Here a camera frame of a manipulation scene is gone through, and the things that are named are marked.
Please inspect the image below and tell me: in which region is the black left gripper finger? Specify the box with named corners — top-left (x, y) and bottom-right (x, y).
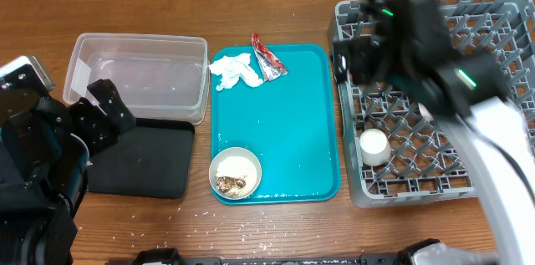
top-left (69, 98), bottom-right (120, 155)
top-left (87, 79), bottom-right (136, 134)

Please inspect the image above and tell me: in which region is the white paper cup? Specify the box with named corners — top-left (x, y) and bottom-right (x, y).
top-left (359, 129), bottom-right (390, 166)

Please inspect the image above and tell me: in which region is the red foil wrapper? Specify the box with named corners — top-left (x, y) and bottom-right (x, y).
top-left (251, 33), bottom-right (288, 81)

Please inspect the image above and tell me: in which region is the white tissue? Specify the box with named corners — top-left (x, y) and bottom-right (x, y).
top-left (209, 53), bottom-right (263, 91)

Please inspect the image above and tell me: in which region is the grey bowl with rice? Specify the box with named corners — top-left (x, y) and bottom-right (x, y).
top-left (209, 147), bottom-right (262, 201)

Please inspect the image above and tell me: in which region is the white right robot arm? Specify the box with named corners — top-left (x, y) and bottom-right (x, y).
top-left (329, 0), bottom-right (534, 264)

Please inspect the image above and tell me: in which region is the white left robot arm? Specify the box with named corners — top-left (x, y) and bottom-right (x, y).
top-left (1, 79), bottom-right (135, 264)

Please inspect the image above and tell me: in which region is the grey dishwasher rack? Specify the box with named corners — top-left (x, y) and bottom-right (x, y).
top-left (331, 0), bottom-right (534, 208)

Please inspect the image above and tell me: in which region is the clear plastic container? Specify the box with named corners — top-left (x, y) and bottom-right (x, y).
top-left (63, 33), bottom-right (210, 125)

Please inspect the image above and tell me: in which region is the black plastic tray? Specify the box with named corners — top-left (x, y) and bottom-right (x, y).
top-left (88, 118), bottom-right (195, 199)

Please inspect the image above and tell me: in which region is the teal plastic tray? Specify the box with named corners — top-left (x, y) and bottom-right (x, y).
top-left (211, 43), bottom-right (341, 205)

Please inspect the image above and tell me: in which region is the black rail at bottom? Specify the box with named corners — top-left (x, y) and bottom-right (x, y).
top-left (133, 238), bottom-right (498, 265)

